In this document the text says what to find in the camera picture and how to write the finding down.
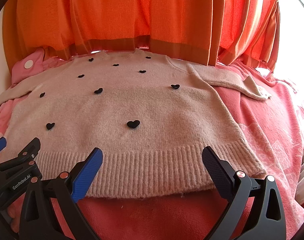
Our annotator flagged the person's left hand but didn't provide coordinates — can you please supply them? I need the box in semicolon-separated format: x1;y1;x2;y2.
6;194;25;233

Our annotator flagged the orange curtain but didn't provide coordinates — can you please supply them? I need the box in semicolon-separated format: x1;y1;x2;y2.
3;0;280;70

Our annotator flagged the beige sweater with black hearts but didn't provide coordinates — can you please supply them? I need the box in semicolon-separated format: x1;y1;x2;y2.
0;50;268;198

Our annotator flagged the pink pillow with white dots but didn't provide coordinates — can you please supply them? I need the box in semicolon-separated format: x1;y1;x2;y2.
11;48;71;87

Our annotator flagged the pink fleece blanket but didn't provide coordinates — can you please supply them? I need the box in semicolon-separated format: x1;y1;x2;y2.
0;61;304;239

